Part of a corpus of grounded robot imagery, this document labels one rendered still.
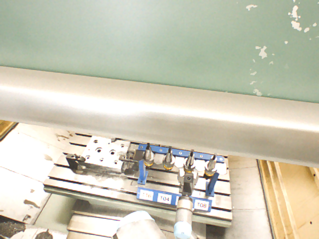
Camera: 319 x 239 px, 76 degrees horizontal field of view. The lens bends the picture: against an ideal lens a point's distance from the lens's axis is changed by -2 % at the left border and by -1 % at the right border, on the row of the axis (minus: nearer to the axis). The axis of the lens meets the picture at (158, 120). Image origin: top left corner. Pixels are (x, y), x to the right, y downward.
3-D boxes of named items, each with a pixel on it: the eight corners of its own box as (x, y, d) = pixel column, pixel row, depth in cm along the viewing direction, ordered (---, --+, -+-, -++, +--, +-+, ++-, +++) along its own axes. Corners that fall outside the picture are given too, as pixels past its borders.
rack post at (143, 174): (145, 185, 133) (143, 157, 113) (136, 183, 134) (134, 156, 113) (148, 171, 140) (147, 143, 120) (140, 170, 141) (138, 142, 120)
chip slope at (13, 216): (56, 230, 137) (41, 215, 119) (-32, 212, 145) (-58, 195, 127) (104, 135, 201) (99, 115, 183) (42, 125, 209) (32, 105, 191)
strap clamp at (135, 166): (138, 170, 140) (137, 158, 130) (119, 168, 142) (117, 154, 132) (139, 167, 143) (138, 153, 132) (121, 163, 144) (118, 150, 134)
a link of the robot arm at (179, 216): (172, 237, 91) (173, 232, 85) (175, 213, 99) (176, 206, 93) (190, 241, 90) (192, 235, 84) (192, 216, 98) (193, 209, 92)
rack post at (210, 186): (214, 197, 128) (226, 170, 107) (205, 195, 128) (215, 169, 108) (213, 182, 135) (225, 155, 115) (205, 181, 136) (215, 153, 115)
